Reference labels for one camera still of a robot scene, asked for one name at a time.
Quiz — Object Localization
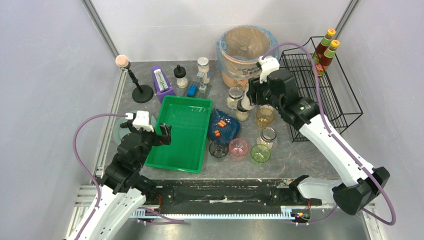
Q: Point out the sauce bottle yellow cap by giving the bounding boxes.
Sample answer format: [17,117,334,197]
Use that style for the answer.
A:
[315,39,340,77]
[312,28,336,64]

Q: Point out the black-lid shaker jar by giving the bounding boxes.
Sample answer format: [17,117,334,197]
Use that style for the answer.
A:
[173,64,188,89]
[236,99,249,122]

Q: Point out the tall bead jar silver lid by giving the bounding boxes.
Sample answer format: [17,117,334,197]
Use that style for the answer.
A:
[197,57,210,84]

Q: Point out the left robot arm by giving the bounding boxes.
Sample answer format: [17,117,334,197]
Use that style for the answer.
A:
[68,122,172,240]

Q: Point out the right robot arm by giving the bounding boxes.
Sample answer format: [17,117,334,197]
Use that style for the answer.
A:
[245,68,390,215]

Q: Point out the light blue plate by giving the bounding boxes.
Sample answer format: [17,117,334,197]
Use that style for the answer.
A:
[112,110,137,145]

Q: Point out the green plastic tray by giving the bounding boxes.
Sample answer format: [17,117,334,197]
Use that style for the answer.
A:
[145,95,213,174]

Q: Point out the amber glass cup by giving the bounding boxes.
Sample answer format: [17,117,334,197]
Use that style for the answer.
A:
[255,105,275,130]

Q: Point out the black stand wooden ball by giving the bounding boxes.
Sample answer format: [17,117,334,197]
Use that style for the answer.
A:
[115,54,154,104]

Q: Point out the glass rice jar left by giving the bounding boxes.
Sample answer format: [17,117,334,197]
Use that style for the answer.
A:
[226,86,244,110]

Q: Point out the glass rice jar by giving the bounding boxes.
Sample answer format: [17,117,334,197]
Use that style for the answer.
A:
[226,86,244,110]
[256,127,278,149]

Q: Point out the purple metronome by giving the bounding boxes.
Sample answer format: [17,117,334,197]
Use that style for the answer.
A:
[151,65,176,103]

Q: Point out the tan capybara trash bin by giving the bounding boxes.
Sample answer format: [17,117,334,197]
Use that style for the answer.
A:
[216,25,278,89]

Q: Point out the glass rice jar front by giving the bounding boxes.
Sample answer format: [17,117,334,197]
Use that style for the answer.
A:
[256,127,278,149]

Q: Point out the dark clear glass cup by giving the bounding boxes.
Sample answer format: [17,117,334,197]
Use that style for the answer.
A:
[208,139,229,159]

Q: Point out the blue lego brick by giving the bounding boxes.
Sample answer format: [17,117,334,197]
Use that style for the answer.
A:
[186,84,198,98]

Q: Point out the dark blue plate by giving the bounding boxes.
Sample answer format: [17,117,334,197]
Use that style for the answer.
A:
[207,108,241,143]

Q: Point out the grey lego baseplate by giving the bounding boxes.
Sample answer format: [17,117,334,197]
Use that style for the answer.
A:
[183,80,212,99]

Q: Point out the grey lego tower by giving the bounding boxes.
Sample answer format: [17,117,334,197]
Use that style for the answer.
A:
[196,71,207,93]

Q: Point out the green glass cup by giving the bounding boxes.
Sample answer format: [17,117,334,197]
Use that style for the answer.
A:
[250,144,272,166]

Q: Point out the pink glass cup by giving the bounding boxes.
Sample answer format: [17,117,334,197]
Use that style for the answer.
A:
[228,138,249,161]

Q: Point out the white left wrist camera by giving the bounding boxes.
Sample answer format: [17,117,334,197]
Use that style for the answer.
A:
[125,110,157,132]

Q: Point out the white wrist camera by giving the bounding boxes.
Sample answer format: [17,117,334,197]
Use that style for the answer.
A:
[258,55,280,84]
[125,110,157,132]

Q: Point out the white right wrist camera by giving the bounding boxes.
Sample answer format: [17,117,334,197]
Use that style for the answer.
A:
[258,55,280,84]

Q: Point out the black wire rack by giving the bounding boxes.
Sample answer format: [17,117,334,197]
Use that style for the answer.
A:
[279,47,364,134]

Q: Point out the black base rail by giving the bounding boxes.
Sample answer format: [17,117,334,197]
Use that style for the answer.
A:
[144,178,323,215]

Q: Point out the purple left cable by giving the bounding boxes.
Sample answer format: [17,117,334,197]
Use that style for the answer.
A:
[72,113,185,240]

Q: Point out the purple cable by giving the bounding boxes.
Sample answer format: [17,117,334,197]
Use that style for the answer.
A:
[72,113,185,240]
[261,42,397,227]

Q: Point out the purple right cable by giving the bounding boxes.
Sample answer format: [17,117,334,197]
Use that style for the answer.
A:
[261,42,397,227]

